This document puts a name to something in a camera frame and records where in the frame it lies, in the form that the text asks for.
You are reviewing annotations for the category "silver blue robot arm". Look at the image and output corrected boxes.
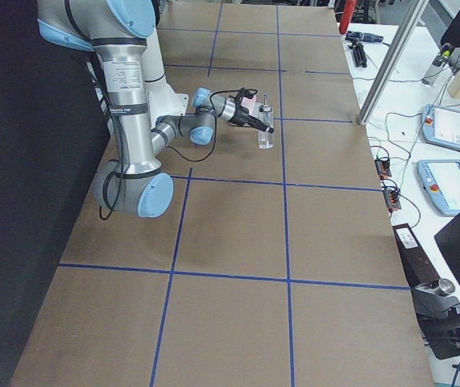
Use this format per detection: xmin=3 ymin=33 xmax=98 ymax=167
xmin=37 ymin=1 xmax=274 ymax=218

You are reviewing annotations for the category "glass sauce bottle steel spout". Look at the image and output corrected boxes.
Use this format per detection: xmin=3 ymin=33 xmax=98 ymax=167
xmin=258 ymin=93 xmax=274 ymax=150

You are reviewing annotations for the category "black folded tripod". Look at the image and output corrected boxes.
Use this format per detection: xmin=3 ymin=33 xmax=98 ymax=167
xmin=349 ymin=40 xmax=367 ymax=68

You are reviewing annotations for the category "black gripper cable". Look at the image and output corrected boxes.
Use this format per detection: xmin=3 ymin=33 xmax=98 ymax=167
xmin=164 ymin=88 xmax=255 ymax=163

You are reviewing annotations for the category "red cylinder bottle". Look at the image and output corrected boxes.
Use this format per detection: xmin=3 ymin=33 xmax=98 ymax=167
xmin=338 ymin=0 xmax=357 ymax=35

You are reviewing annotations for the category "orange terminal block near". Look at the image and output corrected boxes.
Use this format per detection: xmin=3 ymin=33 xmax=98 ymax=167
xmin=380 ymin=179 xmax=401 ymax=214

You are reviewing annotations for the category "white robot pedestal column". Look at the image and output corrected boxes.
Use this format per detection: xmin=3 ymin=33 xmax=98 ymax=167
xmin=142 ymin=30 xmax=189 ymax=126

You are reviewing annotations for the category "pink paper cup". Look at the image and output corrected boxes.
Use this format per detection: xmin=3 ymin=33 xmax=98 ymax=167
xmin=240 ymin=95 xmax=257 ymax=116

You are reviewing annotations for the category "orange terminal block far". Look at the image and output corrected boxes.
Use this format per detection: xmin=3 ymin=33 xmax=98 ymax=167
xmin=373 ymin=146 xmax=392 ymax=180

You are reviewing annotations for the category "far blue teach pendant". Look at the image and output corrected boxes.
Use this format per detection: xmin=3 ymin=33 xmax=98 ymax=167
xmin=421 ymin=104 xmax=460 ymax=151

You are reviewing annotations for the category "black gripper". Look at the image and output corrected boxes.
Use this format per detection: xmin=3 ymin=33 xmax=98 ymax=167
xmin=227 ymin=88 xmax=274 ymax=134

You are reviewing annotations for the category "blue folded umbrella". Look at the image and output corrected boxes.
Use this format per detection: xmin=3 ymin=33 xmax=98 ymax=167
xmin=346 ymin=31 xmax=383 ymax=44

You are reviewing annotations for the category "orange terminal block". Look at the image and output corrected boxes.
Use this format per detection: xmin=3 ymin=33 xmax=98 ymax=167
xmin=380 ymin=179 xmax=401 ymax=214
xmin=373 ymin=146 xmax=392 ymax=180

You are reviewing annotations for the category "blue teach pendant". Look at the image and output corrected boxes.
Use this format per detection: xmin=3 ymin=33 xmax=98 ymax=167
xmin=416 ymin=159 xmax=460 ymax=217
xmin=421 ymin=104 xmax=460 ymax=151

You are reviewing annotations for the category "near blue teach pendant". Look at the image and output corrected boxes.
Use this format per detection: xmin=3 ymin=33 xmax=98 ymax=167
xmin=416 ymin=159 xmax=460 ymax=217

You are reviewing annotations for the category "aluminium frame post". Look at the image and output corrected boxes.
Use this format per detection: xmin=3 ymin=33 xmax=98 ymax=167
xmin=358 ymin=0 xmax=429 ymax=126

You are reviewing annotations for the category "black box with label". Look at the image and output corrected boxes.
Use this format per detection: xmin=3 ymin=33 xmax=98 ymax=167
xmin=392 ymin=223 xmax=439 ymax=288

